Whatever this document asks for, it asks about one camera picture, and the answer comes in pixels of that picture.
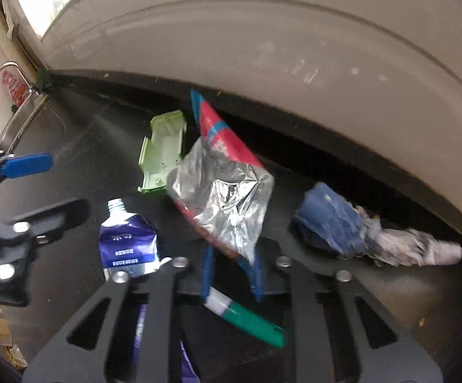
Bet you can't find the steel kitchen sink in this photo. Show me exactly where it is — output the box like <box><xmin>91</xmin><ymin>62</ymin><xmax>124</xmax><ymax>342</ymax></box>
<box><xmin>0</xmin><ymin>92</ymin><xmax>50</xmax><ymax>156</ymax></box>

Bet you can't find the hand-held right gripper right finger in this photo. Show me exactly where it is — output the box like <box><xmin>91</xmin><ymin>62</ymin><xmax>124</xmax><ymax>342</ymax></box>
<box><xmin>250</xmin><ymin>255</ymin><xmax>443</xmax><ymax>383</ymax></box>

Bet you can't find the blue toothpaste tube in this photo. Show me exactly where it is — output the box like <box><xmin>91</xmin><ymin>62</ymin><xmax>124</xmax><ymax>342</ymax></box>
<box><xmin>98</xmin><ymin>198</ymin><xmax>201</xmax><ymax>383</ymax></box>

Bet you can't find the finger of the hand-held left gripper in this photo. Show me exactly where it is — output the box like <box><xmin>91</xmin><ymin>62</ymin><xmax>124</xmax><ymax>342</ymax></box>
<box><xmin>0</xmin><ymin>153</ymin><xmax>55</xmax><ymax>200</ymax></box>
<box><xmin>0</xmin><ymin>198</ymin><xmax>91</xmax><ymax>248</ymax></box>

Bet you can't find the dark green scouring pad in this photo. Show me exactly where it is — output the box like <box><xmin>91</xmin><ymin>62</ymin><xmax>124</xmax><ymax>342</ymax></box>
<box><xmin>31</xmin><ymin>68</ymin><xmax>51</xmax><ymax>92</ymax></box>

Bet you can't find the red and blue foil wrapper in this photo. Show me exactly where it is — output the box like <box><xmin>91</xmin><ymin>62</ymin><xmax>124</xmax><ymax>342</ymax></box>
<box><xmin>166</xmin><ymin>90</ymin><xmax>275</xmax><ymax>266</ymax></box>

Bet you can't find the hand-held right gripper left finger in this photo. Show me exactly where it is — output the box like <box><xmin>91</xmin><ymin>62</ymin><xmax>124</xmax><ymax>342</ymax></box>
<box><xmin>23</xmin><ymin>243</ymin><xmax>217</xmax><ymax>383</ymax></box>

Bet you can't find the light green plastic piece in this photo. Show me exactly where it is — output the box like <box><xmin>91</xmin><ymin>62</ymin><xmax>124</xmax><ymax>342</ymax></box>
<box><xmin>137</xmin><ymin>110</ymin><xmax>187</xmax><ymax>196</ymax></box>

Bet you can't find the white and green marker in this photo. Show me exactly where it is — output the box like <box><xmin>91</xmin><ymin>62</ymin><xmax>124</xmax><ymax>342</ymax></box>
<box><xmin>202</xmin><ymin>286</ymin><xmax>286</xmax><ymax>348</ymax></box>

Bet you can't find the blue and white crumpled paper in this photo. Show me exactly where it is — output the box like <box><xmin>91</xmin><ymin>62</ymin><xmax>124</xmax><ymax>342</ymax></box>
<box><xmin>292</xmin><ymin>181</ymin><xmax>462</xmax><ymax>268</ymax></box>

